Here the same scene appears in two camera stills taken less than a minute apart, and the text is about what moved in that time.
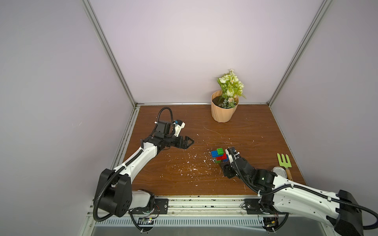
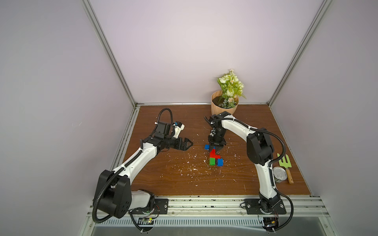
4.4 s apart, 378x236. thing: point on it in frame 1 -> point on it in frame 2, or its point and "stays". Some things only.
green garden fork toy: (287, 165) stays
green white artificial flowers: (231, 89) stays
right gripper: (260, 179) -> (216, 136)
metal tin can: (280, 170) stays
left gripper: (183, 145) stays
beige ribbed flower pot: (219, 114) stays
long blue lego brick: (214, 154) -> (207, 147)
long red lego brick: (221, 158) -> (212, 154)
